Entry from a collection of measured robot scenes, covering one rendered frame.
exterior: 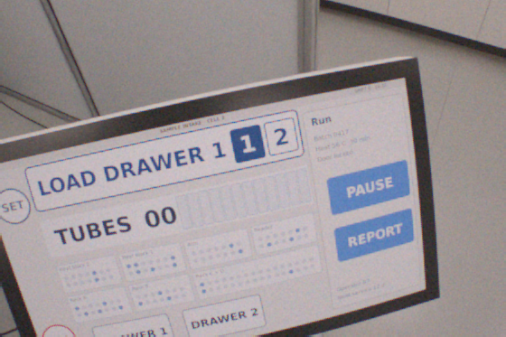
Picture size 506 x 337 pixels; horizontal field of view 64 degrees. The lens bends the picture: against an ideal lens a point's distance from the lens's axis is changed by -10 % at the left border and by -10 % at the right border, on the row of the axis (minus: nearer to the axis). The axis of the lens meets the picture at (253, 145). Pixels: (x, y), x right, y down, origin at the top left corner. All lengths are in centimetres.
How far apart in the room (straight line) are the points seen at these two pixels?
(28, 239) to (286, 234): 29
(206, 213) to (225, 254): 5
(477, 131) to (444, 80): 35
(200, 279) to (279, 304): 10
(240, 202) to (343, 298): 18
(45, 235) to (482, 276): 154
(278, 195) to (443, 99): 184
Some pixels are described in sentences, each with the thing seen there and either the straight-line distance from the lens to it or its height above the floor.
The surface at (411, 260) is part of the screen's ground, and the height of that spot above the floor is 101.
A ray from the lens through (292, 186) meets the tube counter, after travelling 49.
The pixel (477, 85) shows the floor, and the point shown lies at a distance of 242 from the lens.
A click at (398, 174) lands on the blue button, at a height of 110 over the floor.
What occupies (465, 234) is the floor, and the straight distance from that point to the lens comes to 184.
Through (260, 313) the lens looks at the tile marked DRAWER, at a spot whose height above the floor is 100.
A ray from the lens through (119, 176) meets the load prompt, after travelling 48.
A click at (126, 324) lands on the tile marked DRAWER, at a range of 55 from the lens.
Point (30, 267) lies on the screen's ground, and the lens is 54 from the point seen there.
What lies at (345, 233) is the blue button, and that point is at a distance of 52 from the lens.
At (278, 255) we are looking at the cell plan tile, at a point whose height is 105.
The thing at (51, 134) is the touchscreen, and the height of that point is 120.
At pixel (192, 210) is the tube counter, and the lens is 48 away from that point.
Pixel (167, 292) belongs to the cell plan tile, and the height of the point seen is 104.
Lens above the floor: 152
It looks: 51 degrees down
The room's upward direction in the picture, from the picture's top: 6 degrees counter-clockwise
